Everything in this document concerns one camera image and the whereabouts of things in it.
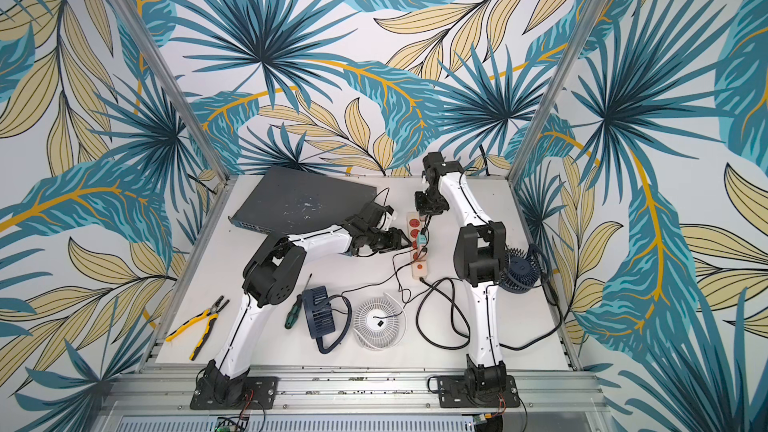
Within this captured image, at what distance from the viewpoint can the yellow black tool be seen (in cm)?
81

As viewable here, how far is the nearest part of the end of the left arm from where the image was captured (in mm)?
888

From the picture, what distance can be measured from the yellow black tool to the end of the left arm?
0.48m
